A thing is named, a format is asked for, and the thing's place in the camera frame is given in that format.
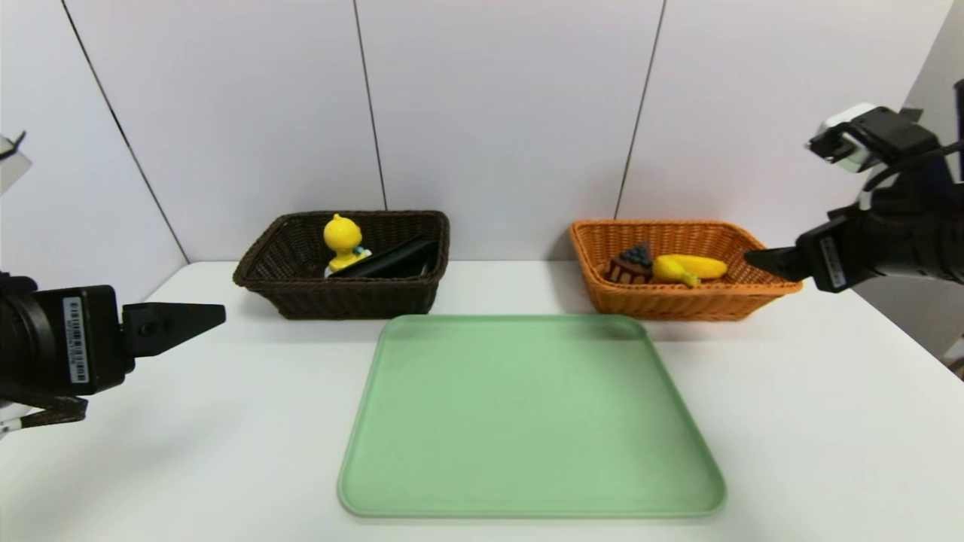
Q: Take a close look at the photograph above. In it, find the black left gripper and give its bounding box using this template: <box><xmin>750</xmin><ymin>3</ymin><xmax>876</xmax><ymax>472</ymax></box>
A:
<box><xmin>0</xmin><ymin>276</ymin><xmax>227</xmax><ymax>397</ymax></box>

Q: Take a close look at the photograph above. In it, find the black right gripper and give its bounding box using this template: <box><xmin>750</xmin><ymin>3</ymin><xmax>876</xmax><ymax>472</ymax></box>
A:
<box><xmin>744</xmin><ymin>210</ymin><xmax>938</xmax><ymax>294</ymax></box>

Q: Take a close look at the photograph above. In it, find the yellow banana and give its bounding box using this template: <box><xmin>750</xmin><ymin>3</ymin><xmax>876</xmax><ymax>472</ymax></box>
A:
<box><xmin>652</xmin><ymin>254</ymin><xmax>729</xmax><ymax>288</ymax></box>

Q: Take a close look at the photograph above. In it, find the chocolate blueberry cake slice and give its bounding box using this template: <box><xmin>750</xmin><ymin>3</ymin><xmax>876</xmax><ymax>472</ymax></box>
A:
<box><xmin>607</xmin><ymin>243</ymin><xmax>654</xmax><ymax>285</ymax></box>

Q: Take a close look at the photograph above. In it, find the yellow duck toy figure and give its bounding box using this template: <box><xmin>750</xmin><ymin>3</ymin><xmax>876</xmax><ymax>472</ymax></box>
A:
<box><xmin>323</xmin><ymin>214</ymin><xmax>373</xmax><ymax>278</ymax></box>

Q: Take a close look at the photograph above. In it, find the black leather glasses case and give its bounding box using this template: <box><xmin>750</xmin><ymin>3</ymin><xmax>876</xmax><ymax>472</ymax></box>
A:
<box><xmin>331</xmin><ymin>236</ymin><xmax>430</xmax><ymax>279</ymax></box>

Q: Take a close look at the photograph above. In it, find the orange wicker basket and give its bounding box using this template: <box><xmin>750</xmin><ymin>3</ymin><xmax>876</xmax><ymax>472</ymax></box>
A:
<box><xmin>568</xmin><ymin>219</ymin><xmax>802</xmax><ymax>323</ymax></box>

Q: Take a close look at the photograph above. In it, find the dark brown wicker basket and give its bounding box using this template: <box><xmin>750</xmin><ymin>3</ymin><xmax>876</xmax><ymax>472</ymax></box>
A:
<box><xmin>233</xmin><ymin>210</ymin><xmax>450</xmax><ymax>320</ymax></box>

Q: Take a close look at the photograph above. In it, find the green plastic tray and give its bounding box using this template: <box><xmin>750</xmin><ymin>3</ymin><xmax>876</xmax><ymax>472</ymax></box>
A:
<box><xmin>337</xmin><ymin>314</ymin><xmax>727</xmax><ymax>518</ymax></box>

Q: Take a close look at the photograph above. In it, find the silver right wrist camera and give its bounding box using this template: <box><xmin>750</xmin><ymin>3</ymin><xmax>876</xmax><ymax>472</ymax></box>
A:
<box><xmin>807</xmin><ymin>103</ymin><xmax>882</xmax><ymax>174</ymax></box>

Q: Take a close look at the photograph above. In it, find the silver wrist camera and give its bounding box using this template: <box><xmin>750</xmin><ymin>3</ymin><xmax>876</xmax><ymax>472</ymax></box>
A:
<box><xmin>807</xmin><ymin>103</ymin><xmax>882</xmax><ymax>174</ymax></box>
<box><xmin>0</xmin><ymin>132</ymin><xmax>32</xmax><ymax>196</ymax></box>

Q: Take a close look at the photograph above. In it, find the black cable white tag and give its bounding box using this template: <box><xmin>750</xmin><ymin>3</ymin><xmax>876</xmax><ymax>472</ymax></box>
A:
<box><xmin>0</xmin><ymin>384</ymin><xmax>89</xmax><ymax>434</ymax></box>

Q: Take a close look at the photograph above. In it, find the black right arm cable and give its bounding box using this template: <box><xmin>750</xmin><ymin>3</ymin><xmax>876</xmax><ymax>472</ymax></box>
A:
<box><xmin>862</xmin><ymin>139</ymin><xmax>964</xmax><ymax>193</ymax></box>

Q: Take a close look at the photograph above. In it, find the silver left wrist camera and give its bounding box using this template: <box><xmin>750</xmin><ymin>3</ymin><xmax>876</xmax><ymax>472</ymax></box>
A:
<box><xmin>0</xmin><ymin>132</ymin><xmax>32</xmax><ymax>196</ymax></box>

